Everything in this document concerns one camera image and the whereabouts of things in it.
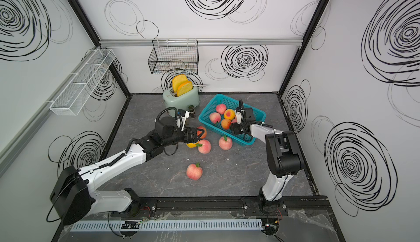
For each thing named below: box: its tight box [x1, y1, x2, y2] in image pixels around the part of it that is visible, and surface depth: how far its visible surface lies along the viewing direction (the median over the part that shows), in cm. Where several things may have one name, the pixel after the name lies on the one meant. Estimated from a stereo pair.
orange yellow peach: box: [220, 118, 232, 130], surface depth 100 cm
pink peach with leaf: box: [195, 139, 212, 154], surface depth 89 cm
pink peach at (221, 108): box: [215, 103, 227, 115], surface depth 107 cm
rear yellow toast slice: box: [172, 74, 189, 93], surface depth 101 cm
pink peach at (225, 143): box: [218, 134, 233, 151], surface depth 91 cm
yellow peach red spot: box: [185, 141, 198, 148], surface depth 92 cm
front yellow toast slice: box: [176, 81, 193, 97], surface depth 98 cm
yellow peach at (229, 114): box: [223, 108, 236, 121], surface depth 103 cm
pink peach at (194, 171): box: [186, 162, 203, 181], surface depth 80 cm
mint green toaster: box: [162, 86, 200, 118], surface depth 101 cm
